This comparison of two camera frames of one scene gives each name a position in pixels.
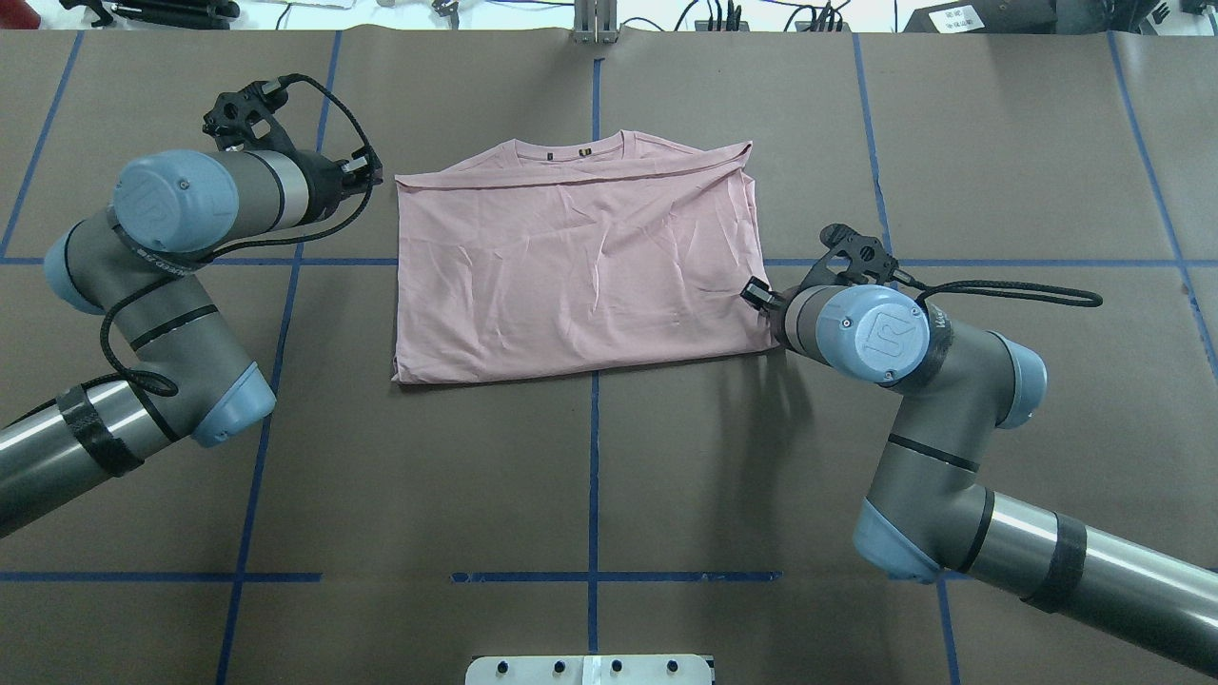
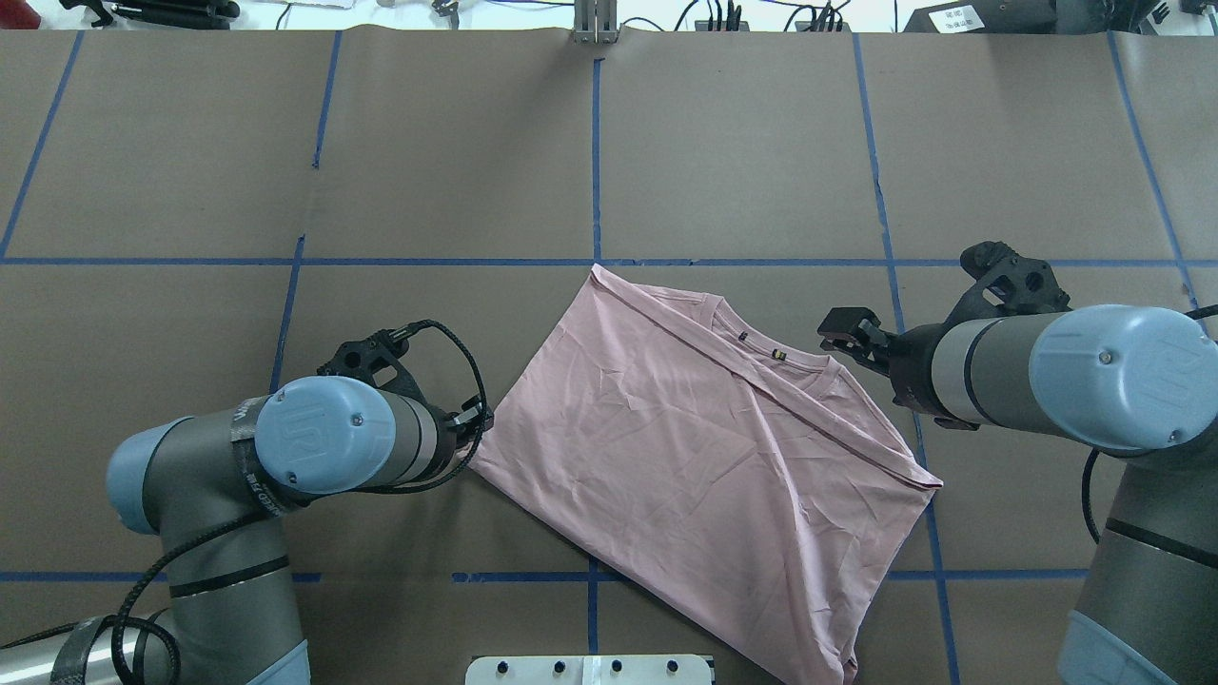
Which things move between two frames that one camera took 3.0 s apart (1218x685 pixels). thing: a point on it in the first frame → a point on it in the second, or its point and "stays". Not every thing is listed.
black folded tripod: (162, 14) stays
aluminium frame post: (595, 21) stays
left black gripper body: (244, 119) → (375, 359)
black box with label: (985, 16) stays
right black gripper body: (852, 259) → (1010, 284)
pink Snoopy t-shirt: (522, 258) → (756, 490)
